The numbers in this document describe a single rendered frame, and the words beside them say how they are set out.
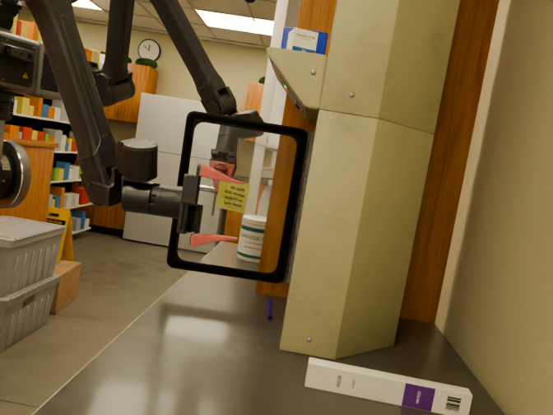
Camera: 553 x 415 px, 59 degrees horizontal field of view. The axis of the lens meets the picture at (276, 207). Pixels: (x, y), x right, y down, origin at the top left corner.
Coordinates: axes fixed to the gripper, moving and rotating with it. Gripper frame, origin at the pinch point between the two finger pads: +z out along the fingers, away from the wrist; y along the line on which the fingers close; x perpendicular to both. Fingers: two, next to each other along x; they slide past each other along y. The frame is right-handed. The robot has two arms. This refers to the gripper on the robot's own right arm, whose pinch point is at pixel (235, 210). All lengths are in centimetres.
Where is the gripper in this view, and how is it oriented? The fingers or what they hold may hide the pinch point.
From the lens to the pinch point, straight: 85.9
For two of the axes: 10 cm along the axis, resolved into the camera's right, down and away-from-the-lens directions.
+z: 9.9, 1.4, -0.6
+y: 1.4, -9.9, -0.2
